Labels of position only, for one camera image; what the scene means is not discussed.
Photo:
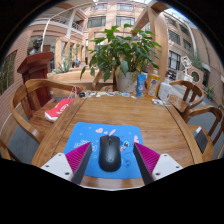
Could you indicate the red and white bag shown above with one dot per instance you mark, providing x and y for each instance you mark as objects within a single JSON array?
[{"x": 58, "y": 110}]

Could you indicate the wooden armchair with black notebook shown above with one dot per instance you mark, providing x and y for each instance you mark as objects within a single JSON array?
[{"x": 203, "y": 111}]

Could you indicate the yellow flower plant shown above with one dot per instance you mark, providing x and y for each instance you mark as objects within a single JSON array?
[{"x": 210, "y": 93}]

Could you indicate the wooden armchair with red bag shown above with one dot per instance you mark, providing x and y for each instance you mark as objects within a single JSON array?
[{"x": 20, "y": 120}]

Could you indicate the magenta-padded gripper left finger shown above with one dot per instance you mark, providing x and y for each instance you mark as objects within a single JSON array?
[{"x": 60, "y": 165}]

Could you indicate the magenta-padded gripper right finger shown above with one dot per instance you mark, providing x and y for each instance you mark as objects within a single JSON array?
[{"x": 165, "y": 165}]

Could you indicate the white pump bottle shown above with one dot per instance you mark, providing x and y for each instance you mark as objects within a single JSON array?
[{"x": 165, "y": 91}]

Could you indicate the green potted plant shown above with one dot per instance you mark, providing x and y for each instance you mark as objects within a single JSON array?
[{"x": 125, "y": 50}]

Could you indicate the small white packet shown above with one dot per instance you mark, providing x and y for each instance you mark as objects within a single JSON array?
[{"x": 157, "y": 102}]

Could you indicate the blue tube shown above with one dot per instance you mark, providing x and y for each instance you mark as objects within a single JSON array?
[{"x": 141, "y": 85}]

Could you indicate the yellow bottle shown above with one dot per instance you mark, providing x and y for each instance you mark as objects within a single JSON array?
[{"x": 153, "y": 85}]

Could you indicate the red wooden podium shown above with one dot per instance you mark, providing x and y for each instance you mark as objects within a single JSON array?
[{"x": 35, "y": 70}]

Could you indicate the blue cartoon mouse pad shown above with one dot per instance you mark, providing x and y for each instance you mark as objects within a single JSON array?
[{"x": 83, "y": 135}]

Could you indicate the wooden chair behind plant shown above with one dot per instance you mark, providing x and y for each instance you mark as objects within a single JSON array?
[{"x": 96, "y": 81}]

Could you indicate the empty wooden armchair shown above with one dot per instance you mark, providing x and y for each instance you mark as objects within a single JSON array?
[{"x": 180, "y": 103}]

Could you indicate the black computer mouse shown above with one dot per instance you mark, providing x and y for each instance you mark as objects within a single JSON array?
[{"x": 109, "y": 155}]

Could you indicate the white geometric sculpture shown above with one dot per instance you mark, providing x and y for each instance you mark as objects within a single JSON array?
[{"x": 187, "y": 65}]

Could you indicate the dark bust statue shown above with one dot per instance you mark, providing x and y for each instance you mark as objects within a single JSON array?
[{"x": 36, "y": 46}]

